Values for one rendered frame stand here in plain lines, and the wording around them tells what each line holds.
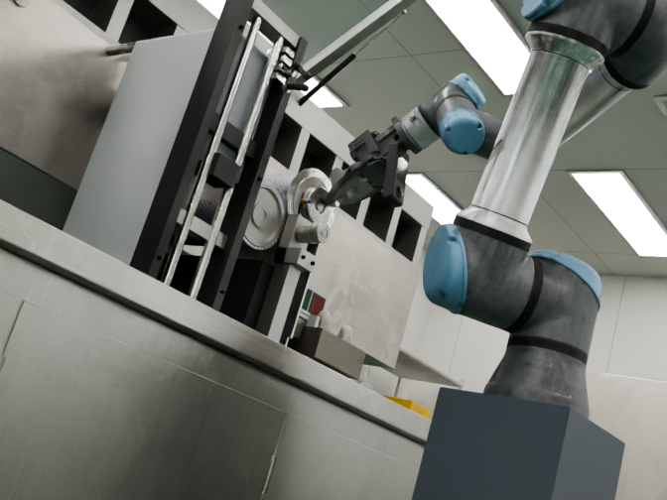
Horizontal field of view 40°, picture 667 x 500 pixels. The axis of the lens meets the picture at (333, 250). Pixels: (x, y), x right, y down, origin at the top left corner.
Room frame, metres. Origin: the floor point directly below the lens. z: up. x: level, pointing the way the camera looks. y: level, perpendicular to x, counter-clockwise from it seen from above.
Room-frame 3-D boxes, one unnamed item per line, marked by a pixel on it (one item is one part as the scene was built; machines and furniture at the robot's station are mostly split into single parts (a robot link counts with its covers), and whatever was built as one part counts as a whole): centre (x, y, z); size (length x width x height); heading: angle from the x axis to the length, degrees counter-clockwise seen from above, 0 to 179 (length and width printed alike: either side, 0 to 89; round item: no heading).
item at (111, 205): (1.58, 0.41, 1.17); 0.34 x 0.05 x 0.54; 49
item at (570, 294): (1.29, -0.33, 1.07); 0.13 x 0.12 x 0.14; 104
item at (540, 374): (1.29, -0.34, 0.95); 0.15 x 0.15 x 0.10
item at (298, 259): (1.67, 0.06, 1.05); 0.06 x 0.05 x 0.31; 49
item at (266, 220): (1.72, 0.24, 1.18); 0.26 x 0.12 x 0.12; 49
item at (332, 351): (1.97, 0.08, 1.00); 0.40 x 0.16 x 0.06; 49
